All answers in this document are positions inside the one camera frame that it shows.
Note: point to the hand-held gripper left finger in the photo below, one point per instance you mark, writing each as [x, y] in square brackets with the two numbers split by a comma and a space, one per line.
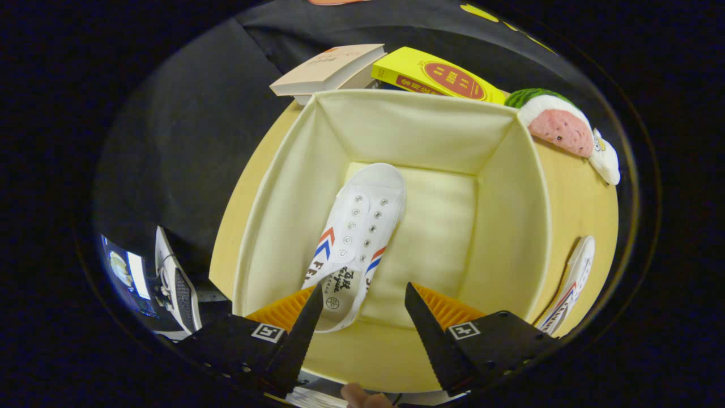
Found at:
[300, 345]

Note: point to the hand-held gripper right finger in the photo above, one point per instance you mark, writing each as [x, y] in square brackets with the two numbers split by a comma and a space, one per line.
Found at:
[433, 340]

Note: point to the white canvas shoe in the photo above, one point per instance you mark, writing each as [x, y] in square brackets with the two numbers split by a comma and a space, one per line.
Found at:
[578, 272]
[362, 209]

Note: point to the cream fabric storage box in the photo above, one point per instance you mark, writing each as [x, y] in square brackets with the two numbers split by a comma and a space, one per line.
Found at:
[430, 130]

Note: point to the open laptop computer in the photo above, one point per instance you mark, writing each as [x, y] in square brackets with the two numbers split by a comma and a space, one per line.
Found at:
[181, 289]

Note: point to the watermelon slice plush toy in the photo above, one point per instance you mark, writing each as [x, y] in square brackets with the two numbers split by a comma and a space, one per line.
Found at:
[558, 127]

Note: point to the small white plush toy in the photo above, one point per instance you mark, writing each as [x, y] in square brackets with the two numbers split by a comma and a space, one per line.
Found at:
[606, 161]

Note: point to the grey book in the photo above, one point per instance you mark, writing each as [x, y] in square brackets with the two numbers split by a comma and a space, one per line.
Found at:
[340, 88]

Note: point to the yellow book with red circle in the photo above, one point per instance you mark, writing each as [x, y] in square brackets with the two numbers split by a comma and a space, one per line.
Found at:
[419, 71]

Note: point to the beige book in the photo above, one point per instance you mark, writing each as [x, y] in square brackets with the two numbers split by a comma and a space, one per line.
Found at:
[328, 65]

